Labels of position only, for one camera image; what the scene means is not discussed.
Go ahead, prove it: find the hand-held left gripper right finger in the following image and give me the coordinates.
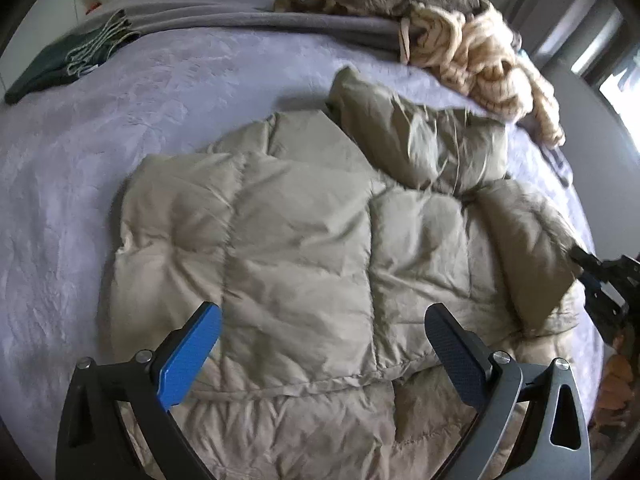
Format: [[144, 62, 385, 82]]
[[424, 303, 592, 480]]

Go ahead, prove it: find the beige puffer jacket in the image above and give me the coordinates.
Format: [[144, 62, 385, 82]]
[[97, 66, 588, 480]]

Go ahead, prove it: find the dark green fringed scarf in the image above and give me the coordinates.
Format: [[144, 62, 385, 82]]
[[4, 9, 143, 106]]

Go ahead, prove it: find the orange cloth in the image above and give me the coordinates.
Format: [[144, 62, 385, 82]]
[[597, 352, 635, 413]]

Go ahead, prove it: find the cream chunky knit scarf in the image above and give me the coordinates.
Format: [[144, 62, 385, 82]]
[[397, 0, 567, 148]]

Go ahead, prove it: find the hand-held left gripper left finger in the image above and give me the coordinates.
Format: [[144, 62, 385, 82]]
[[55, 301, 223, 480]]

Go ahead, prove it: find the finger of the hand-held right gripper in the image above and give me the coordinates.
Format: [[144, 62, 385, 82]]
[[569, 244, 603, 273]]

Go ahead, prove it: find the window frame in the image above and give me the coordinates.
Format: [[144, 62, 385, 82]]
[[527, 0, 640, 128]]

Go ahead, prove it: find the grey blanket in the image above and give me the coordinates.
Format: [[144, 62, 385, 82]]
[[82, 0, 413, 53]]

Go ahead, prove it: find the lavender plush bed blanket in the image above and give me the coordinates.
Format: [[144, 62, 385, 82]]
[[0, 30, 601, 466]]

